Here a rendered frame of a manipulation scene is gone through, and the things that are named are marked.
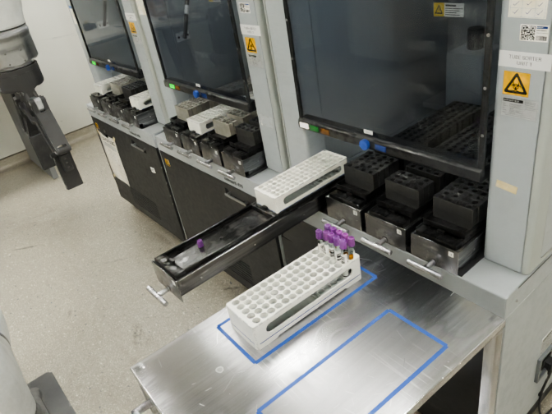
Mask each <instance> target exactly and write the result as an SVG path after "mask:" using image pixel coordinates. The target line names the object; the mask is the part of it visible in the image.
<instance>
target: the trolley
mask: <svg viewBox="0 0 552 414"><path fill-rule="evenodd" d="M354 251H355V253H357V254H358V255H359V257H360V266H361V279H360V280H358V281H357V282H355V283H354V284H353V285H352V286H350V287H349V288H345V289H343V290H342V291H341V292H339V293H338V294H337V295H335V296H334V297H332V298H331V299H329V300H328V301H326V302H325V303H324V304H323V305H321V306H319V307H318V308H317V309H315V310H313V311H312V312H311V313H310V314H309V315H307V316H305V317H304V318H302V319H301V320H299V321H298V322H296V323H295V324H294V325H293V326H291V327H290V328H288V329H287V330H285V331H284V332H282V333H281V334H280V335H279V336H278V337H277V338H276V339H275V340H274V341H273V342H271V343H269V344H268V345H266V346H265V347H263V348H262V349H260V350H256V349H255V348H254V347H253V346H251V345H250V344H249V343H248V342H247V341H246V340H245V339H244V338H243V337H242V336H241V335H240V334H239V333H238V332H237V331H236V330H235V329H234V328H233V327H232V324H231V320H230V317H229V314H228V309H227V307H225V308H223V309H222V310H220V311H219V312H217V313H216V314H214V315H212V316H210V317H209V318H208V319H207V320H204V321H203V322H201V323H200V324H198V325H197V326H195V327H194V328H192V329H190V330H188V331H187V332H185V333H184V334H182V335H181V336H179V337H178V338H175V339H174V340H172V341H171V342H170V343H168V344H166V345H165V346H163V347H161V348H160V349H159V350H157V351H156V352H154V353H152V354H150V355H149V356H147V357H146V358H144V359H143V360H141V361H139V362H137V363H136V364H135V365H133V366H132V367H130V370H131V373H132V374H133V375H134V377H135V378H136V380H137V382H138V384H139V386H140V389H141V391H142V393H143V394H144V397H145V400H146V401H144V402H143V403H142V404H141V405H139V406H138V407H136V408H135V409H133V410H132V411H131V414H141V413H143V412H145V411H146V410H148V409H150V410H151V412H152V414H413V413H414V412H415V411H416V410H417V409H419V408H420V407H421V406H422V405H423V404H424V403H425V402H426V401H427V400H428V399H429V398H430V397H431V396H432V395H434V394H435V393H436V392H437V391H438V390H439V389H440V388H441V387H442V386H443V385H444V384H445V383H446V382H447V381H449V380H450V379H451V378H452V377H453V376H454V375H455V374H456V373H457V372H458V371H459V370H460V369H461V368H462V367H464V366H465V365H466V364H467V363H468V362H469V361H470V360H471V359H472V358H473V357H474V356H475V355H476V354H477V353H478V352H479V351H480V350H481V349H482V348H484V351H483V362H482V372H481V391H480V401H479V412H478V414H494V412H495V397H496V389H497V382H498V374H499V359H500V352H501V344H502V337H503V328H504V327H505V325H506V320H505V319H503V318H502V317H500V316H498V315H496V314H494V313H492V312H490V311H488V310H487V309H485V308H483V307H481V306H478V305H477V304H475V303H473V302H471V301H469V300H468V299H466V298H464V297H461V296H459V295H458V294H456V293H455V292H452V291H450V290H448V289H447V288H445V287H442V286H441V285H439V284H437V283H435V282H433V281H431V280H429V279H428V278H426V277H424V276H422V275H420V274H418V273H416V272H414V271H412V270H410V269H409V268H407V267H405V266H403V265H401V264H399V263H397V262H395V261H394V260H391V259H390V258H388V257H386V256H384V255H381V254H380V253H379V252H377V251H374V250H372V249H370V248H369V247H367V246H365V245H363V244H361V243H360V242H358V241H355V246H354Z"/></svg>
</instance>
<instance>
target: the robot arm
mask: <svg viewBox="0 0 552 414"><path fill-rule="evenodd" d="M37 56H38V51H37V48H36V47H35V43H34V41H33V39H32V37H31V34H30V32H29V27H28V25H27V24H26V23H25V18H24V15H23V11H22V2H21V0H0V93H2V94H10V95H11V97H12V100H13V102H14V104H15V107H16V111H17V113H18V116H19V118H20V121H21V125H22V129H23V131H24V132H26V134H27V136H28V137H29V140H30V143H31V144H32V146H33V149H34V151H35V153H36V155H37V157H38V159H39V162H40V164H41V166H42V168H43V170H46V169H49V168H52V167H54V166H57V170H58V171H59V173H60V175H61V178H62V180H63V182H64V185H65V187H66V189H67V190H70V189H72V188H75V187H77V186H79V185H81V184H83V181H82V179H81V175H80V174H79V171H78V169H77V167H76V164H75V161H74V159H73V158H72V155H71V152H70V151H71V146H70V145H69V143H68V141H67V139H66V137H65V136H64V134H63V132H62V130H61V128H60V126H59V125H58V122H57V121H56V119H55V117H54V115H53V113H52V112H51V110H50V108H49V106H48V103H47V101H46V98H45V97H44V96H43V95H42V96H41V95H38V94H37V92H36V91H35V87H36V86H37V85H41V84H42V83H43V82H44V76H43V74H42V72H41V70H40V68H39V64H38V63H37V60H35V58H36V57H37ZM60 145H62V146H61V147H59V148H58V146H60ZM0 414H48V411H47V409H46V407H45V406H44V403H43V401H42V393H41V391H40V389H39V388H32V389H29V387H28V385H27V383H26V382H25V379H24V377H23V374H22V372H21V369H20V367H19V365H18V363H17V361H16V358H15V356H14V354H13V351H12V348H11V339H10V334H9V331H8V327H7V323H6V321H5V318H4V315H3V313H2V311H1V309H0Z"/></svg>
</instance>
